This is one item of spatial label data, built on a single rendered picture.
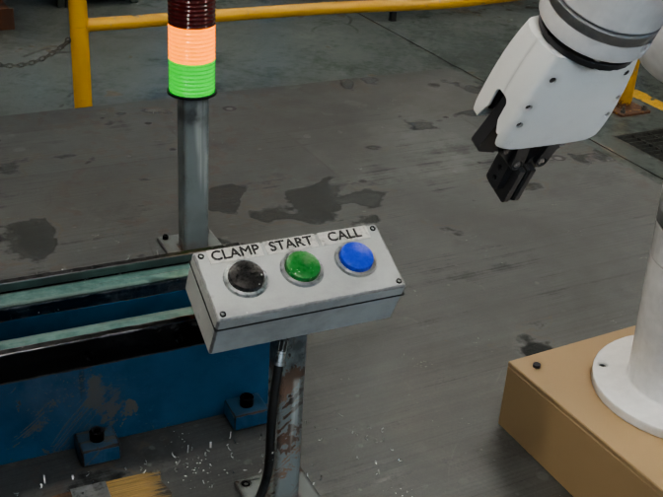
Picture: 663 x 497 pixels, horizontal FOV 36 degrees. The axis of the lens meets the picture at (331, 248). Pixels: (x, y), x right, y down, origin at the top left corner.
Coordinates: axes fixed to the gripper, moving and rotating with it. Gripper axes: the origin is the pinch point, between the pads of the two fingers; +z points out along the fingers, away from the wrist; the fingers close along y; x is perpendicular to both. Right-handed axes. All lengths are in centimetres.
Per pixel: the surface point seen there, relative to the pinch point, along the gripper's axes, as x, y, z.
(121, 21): -206, -35, 161
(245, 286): 1.2, 22.5, 8.2
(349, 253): -0.2, 12.6, 8.1
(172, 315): -11.4, 22.0, 30.5
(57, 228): -48, 24, 61
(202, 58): -47, 8, 29
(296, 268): 0.4, 17.7, 8.1
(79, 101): -195, -19, 184
